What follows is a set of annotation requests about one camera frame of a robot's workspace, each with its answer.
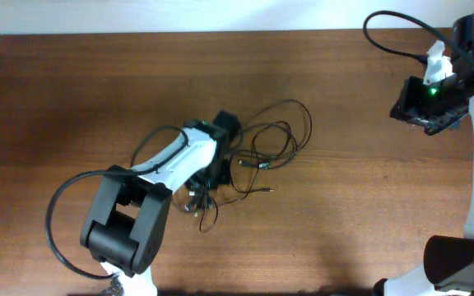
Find black usb cables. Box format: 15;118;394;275
170;99;314;234

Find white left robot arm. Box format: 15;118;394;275
80;111;240;295

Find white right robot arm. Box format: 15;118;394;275
367;10;474;295

